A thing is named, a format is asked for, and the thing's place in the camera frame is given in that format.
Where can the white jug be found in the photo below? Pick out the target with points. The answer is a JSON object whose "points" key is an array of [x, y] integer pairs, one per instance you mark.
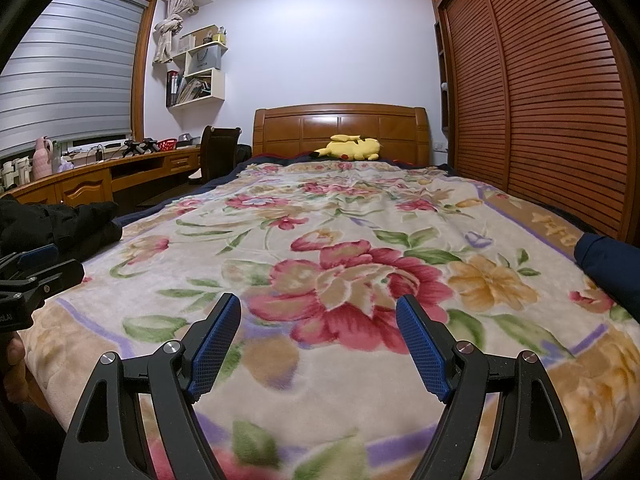
{"points": [[15, 172]]}

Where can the navy blue garment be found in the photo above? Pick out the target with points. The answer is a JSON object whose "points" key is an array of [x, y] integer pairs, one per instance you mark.
{"points": [[610, 270]]}

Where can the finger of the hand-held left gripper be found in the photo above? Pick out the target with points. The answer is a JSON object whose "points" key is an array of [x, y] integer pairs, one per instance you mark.
{"points": [[37, 253], [55, 277]]}

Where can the beige tied curtain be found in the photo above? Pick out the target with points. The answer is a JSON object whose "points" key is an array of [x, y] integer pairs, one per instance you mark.
{"points": [[167, 35]]}

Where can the white wall shelf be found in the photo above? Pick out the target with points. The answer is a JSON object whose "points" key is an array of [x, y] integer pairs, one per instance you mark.
{"points": [[217, 87]]}

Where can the dark office chair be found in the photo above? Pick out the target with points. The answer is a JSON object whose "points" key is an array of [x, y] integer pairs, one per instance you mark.
{"points": [[220, 152]]}

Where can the silver pot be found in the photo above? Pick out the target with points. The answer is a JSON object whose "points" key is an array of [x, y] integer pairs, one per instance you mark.
{"points": [[186, 139]]}

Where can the stack of magazines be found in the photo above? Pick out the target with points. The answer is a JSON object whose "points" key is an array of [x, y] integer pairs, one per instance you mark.
{"points": [[195, 90]]}

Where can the black binders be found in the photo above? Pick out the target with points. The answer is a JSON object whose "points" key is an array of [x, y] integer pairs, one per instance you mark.
{"points": [[172, 89]]}

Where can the black coat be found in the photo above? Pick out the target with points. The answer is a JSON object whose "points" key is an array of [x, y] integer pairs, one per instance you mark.
{"points": [[50, 225]]}

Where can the grey window blind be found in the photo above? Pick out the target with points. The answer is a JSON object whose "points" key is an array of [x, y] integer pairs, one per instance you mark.
{"points": [[65, 80]]}

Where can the pink thermos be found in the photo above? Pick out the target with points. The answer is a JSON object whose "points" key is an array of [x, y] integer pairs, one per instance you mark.
{"points": [[42, 159]]}

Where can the yellow plush toy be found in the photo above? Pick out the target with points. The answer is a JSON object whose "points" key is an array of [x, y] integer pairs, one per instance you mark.
{"points": [[350, 148]]}

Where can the person's left hand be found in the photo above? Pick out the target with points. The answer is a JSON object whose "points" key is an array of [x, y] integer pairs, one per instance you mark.
{"points": [[12, 365]]}

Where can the floral blanket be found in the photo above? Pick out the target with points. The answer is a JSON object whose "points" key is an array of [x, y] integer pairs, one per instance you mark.
{"points": [[350, 240]]}

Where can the cardboard box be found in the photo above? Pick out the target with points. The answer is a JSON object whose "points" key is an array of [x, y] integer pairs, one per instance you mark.
{"points": [[192, 40]]}

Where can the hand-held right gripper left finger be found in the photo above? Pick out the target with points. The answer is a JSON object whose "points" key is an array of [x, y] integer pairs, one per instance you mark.
{"points": [[215, 345]]}

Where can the red basket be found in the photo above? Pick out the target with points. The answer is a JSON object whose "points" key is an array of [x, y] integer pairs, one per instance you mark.
{"points": [[167, 144]]}

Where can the wooden louvred wardrobe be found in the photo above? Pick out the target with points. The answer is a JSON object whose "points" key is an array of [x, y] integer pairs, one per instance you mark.
{"points": [[540, 85]]}

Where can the grey paper bag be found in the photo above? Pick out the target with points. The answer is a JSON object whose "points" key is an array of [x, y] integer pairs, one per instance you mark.
{"points": [[204, 60]]}

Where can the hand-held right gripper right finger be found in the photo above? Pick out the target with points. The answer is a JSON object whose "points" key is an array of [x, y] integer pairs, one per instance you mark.
{"points": [[422, 345]]}

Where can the wooden headboard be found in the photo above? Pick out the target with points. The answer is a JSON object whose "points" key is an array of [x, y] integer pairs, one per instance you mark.
{"points": [[340, 122]]}

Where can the wooden desk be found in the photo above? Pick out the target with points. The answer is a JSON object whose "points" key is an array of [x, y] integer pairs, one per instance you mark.
{"points": [[85, 185]]}

